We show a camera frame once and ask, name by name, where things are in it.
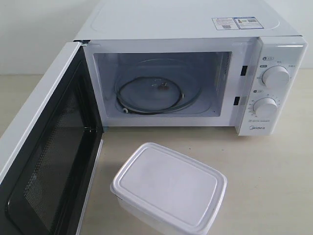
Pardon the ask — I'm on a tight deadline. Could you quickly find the white lidded plastic container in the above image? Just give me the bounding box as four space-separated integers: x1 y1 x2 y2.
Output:
111 142 227 235

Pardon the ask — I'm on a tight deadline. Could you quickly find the white microwave door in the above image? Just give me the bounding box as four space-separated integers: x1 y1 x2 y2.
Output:
0 42 103 235

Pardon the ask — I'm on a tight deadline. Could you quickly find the white Midea microwave oven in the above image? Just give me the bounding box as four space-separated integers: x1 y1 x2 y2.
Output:
75 0 308 136

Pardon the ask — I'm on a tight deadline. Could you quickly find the grey printed label sticker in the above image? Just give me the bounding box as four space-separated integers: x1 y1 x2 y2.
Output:
212 17 264 30

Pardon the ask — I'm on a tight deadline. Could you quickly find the glass turntable plate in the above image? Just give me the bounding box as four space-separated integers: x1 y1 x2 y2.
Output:
115 59 201 115

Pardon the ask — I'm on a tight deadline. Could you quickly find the lower white timer knob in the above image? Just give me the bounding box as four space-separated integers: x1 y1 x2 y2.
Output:
252 97 278 118

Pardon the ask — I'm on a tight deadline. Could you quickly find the upper white control knob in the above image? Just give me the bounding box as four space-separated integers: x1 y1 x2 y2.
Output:
262 66 290 89

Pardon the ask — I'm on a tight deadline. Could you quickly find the black turntable roller ring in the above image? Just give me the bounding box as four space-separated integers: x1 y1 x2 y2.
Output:
117 77 185 115

